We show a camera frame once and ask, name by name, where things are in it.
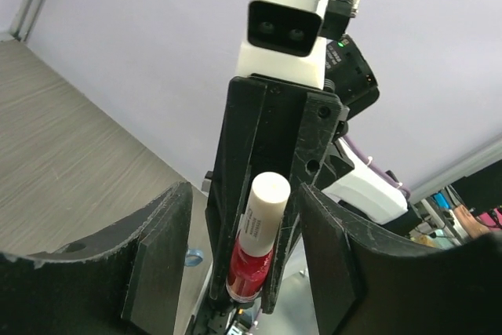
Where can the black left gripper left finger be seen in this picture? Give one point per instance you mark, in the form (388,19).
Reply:
(124,279)

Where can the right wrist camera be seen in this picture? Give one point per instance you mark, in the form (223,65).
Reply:
(287,39)

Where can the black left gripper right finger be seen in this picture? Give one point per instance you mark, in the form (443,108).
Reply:
(367,280)

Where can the white nail polish cap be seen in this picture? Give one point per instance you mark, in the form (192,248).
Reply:
(268,197)

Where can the red nail polish bottle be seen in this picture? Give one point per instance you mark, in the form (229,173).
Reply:
(246,274)

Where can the blue ceramic mug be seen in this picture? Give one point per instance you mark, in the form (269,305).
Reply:
(193,257)

